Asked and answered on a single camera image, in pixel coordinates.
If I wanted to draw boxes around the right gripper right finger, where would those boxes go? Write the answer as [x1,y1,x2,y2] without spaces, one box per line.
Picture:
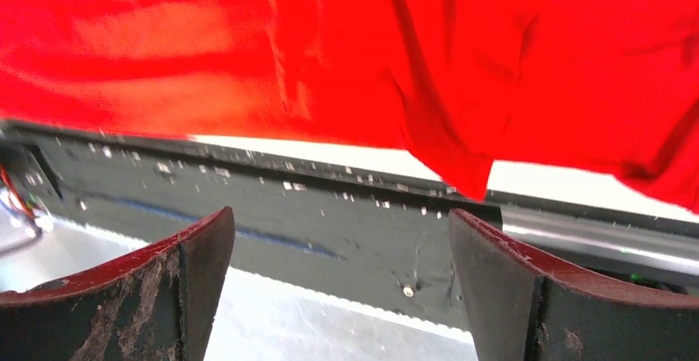
[448,209,698,360]

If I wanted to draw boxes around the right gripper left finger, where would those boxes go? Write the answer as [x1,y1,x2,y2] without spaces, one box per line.
[1,207,235,360]

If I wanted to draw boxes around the red t shirt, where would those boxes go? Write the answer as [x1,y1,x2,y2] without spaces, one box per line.
[1,0,698,212]

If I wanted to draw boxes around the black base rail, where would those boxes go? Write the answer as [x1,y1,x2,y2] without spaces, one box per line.
[1,121,502,328]

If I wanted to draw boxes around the aluminium frame rail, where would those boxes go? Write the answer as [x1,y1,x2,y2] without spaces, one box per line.
[501,206,698,277]

